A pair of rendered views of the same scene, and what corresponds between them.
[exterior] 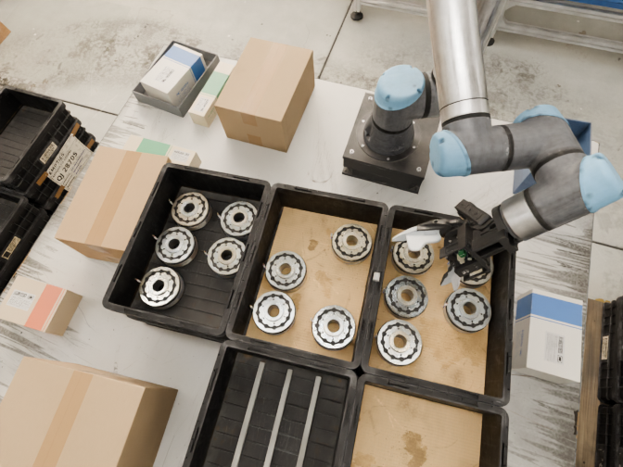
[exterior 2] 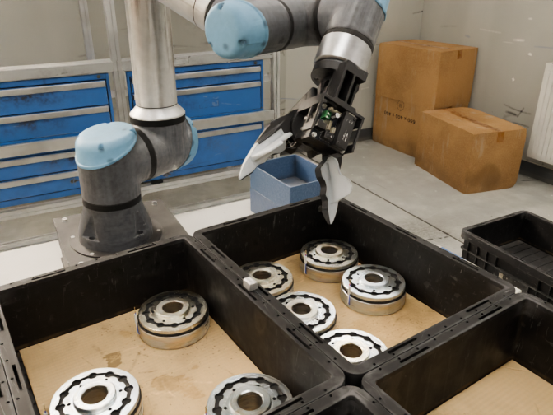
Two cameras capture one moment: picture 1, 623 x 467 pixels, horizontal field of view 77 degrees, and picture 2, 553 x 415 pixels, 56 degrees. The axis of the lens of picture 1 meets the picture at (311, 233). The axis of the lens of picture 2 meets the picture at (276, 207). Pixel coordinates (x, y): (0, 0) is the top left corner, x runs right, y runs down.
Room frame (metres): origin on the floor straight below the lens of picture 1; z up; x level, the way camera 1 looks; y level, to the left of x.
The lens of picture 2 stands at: (-0.13, 0.32, 1.32)
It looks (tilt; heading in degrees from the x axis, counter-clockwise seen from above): 25 degrees down; 306
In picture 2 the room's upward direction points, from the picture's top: straight up
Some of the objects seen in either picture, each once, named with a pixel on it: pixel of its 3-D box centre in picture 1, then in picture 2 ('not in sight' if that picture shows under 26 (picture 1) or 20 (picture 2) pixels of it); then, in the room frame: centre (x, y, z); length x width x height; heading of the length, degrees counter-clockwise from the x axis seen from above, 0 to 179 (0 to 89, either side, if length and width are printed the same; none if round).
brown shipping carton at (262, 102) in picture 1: (268, 94); not in sight; (0.95, 0.08, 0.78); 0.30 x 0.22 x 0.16; 155
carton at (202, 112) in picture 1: (214, 94); not in sight; (1.03, 0.28, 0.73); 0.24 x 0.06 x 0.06; 152
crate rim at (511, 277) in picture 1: (441, 296); (338, 264); (0.18, -0.27, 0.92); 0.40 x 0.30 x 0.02; 160
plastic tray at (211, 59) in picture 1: (177, 77); not in sight; (1.13, 0.41, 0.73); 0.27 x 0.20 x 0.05; 149
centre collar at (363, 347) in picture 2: (400, 341); (350, 352); (0.10, -0.17, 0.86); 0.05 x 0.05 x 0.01
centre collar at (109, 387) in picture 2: (285, 269); (95, 396); (0.31, 0.08, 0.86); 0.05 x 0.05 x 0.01
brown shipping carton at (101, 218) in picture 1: (127, 208); not in sight; (0.58, 0.53, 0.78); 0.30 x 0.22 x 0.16; 162
